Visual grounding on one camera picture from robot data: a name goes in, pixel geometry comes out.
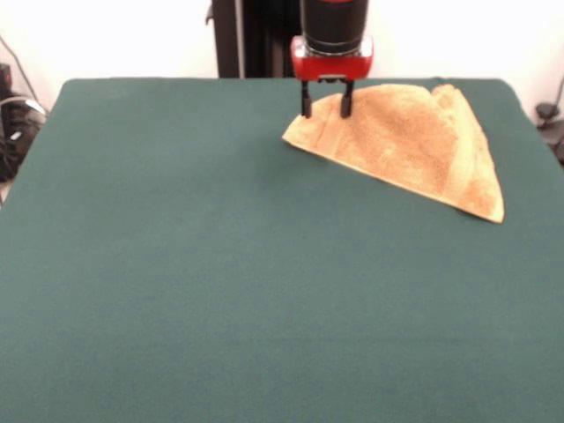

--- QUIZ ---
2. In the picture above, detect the black floor device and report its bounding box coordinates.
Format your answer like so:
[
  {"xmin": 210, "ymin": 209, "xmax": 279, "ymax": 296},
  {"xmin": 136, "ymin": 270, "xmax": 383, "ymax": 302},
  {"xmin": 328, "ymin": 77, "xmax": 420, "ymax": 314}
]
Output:
[{"xmin": 535, "ymin": 101, "xmax": 564, "ymax": 167}]

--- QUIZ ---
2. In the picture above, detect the tan terry towel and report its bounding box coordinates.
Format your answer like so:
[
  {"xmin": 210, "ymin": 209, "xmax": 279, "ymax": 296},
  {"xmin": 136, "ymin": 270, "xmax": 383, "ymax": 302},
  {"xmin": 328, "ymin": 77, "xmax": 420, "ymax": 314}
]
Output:
[{"xmin": 281, "ymin": 83, "xmax": 506, "ymax": 224}]

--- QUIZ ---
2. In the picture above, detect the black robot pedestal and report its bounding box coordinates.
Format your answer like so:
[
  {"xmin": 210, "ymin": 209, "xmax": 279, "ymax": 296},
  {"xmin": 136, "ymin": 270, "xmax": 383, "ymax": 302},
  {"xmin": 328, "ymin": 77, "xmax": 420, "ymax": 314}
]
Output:
[{"xmin": 205, "ymin": 0, "xmax": 365, "ymax": 79}]

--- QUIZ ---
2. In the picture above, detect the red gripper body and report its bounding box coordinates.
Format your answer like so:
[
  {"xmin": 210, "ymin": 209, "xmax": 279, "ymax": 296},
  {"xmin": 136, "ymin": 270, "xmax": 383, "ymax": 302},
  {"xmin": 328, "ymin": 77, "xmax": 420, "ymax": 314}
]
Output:
[{"xmin": 289, "ymin": 34, "xmax": 376, "ymax": 85}]

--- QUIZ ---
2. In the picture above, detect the black equipment pile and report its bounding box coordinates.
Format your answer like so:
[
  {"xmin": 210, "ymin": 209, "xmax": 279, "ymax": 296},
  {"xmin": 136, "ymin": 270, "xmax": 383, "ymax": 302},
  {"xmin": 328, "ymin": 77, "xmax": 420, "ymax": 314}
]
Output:
[{"xmin": 0, "ymin": 63, "xmax": 48, "ymax": 182}]

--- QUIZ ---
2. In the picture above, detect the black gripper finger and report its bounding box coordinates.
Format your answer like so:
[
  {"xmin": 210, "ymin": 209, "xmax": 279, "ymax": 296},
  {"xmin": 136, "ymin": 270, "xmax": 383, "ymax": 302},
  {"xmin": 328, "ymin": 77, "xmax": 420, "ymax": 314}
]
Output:
[
  {"xmin": 339, "ymin": 79, "xmax": 355, "ymax": 119},
  {"xmin": 300, "ymin": 81, "xmax": 315, "ymax": 119}
]

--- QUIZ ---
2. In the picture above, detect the dark green table cloth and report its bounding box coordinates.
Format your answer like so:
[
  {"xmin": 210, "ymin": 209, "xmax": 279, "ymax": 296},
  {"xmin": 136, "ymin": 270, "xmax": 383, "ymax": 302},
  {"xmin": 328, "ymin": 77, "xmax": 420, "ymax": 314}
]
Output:
[{"xmin": 0, "ymin": 77, "xmax": 564, "ymax": 423}]

